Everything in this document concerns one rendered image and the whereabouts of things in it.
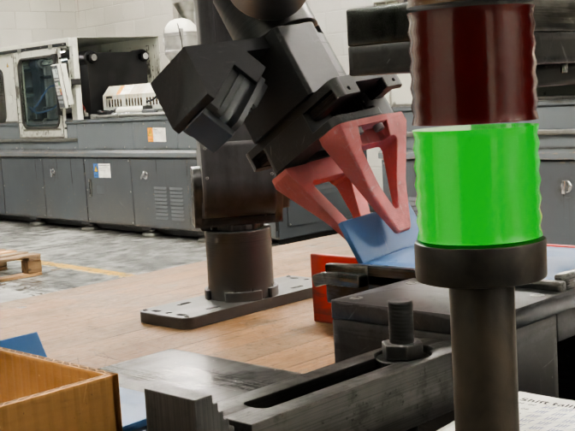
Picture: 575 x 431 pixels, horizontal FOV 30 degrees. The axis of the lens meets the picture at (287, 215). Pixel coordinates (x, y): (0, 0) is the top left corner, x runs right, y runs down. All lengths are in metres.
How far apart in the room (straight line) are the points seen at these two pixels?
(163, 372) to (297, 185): 0.15
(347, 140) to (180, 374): 0.19
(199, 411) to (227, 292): 0.60
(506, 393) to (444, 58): 0.10
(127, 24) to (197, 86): 11.66
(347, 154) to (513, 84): 0.37
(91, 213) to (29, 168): 1.09
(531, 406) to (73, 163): 9.16
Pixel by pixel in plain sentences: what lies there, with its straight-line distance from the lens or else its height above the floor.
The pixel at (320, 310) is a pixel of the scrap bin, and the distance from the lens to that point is 0.93.
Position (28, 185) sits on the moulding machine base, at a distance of 10.34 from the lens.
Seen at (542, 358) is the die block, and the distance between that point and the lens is 0.57.
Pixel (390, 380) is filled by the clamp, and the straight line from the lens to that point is 0.47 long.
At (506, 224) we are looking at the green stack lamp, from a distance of 0.32.
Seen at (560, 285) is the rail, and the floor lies 0.99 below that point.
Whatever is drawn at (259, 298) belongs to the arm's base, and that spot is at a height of 0.91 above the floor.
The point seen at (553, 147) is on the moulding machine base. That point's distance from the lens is 5.97.
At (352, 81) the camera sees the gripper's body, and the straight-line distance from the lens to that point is 0.68.
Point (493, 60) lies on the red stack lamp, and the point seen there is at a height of 1.10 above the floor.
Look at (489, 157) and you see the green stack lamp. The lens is 0.31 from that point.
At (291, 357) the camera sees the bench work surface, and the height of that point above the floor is 0.90.
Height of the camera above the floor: 1.10
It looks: 7 degrees down
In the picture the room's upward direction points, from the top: 3 degrees counter-clockwise
